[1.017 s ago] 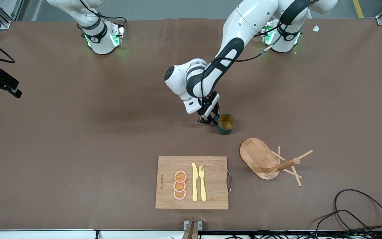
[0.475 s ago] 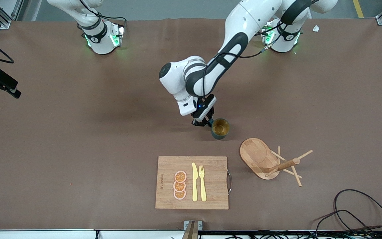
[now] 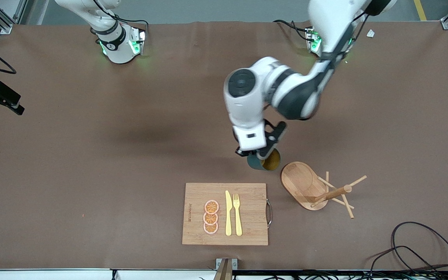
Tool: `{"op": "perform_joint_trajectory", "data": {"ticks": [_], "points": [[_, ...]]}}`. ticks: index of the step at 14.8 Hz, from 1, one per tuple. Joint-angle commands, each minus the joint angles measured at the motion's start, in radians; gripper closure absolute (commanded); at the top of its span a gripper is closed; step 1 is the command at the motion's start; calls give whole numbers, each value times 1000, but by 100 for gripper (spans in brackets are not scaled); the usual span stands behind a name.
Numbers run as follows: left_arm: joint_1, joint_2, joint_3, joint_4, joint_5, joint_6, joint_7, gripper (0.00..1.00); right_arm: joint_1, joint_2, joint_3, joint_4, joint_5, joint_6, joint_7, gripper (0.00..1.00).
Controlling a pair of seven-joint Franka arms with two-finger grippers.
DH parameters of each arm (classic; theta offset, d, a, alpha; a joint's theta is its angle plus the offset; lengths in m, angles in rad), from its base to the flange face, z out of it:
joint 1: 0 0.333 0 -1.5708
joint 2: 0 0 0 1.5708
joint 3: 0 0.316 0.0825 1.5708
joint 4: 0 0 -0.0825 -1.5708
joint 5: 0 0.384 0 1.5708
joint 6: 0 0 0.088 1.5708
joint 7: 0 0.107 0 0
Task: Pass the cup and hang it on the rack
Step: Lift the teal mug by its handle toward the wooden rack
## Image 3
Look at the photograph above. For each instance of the wooden mug rack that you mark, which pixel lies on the wooden mug rack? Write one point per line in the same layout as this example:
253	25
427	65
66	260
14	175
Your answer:
300	181

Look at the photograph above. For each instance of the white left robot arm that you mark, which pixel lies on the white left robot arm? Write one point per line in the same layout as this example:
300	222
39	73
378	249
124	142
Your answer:
247	109

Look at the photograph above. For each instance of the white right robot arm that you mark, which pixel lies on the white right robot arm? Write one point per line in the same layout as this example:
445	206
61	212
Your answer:
115	46

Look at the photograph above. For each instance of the yellow plastic knife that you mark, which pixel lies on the yellow plastic knife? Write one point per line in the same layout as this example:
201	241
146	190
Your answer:
228	217

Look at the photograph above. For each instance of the metal table edge bracket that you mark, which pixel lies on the metal table edge bracket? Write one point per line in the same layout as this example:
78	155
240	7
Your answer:
226	268

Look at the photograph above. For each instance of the orange slice toy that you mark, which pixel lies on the orange slice toy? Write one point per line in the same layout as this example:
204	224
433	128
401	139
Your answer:
210	219
210	228
211	207

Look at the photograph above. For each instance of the yellow plastic fork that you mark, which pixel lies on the yellow plastic fork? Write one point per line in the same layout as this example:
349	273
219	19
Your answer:
238	221

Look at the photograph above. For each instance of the small white paper scrap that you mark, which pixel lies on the small white paper scrap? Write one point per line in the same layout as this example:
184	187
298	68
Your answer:
370	33

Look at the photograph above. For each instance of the teal cup with yellow inside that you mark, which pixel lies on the teal cup with yellow inside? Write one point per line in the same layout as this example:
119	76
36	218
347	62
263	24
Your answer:
270	163

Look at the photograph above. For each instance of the brown table cover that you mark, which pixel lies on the brown table cover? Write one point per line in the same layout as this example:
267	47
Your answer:
150	116

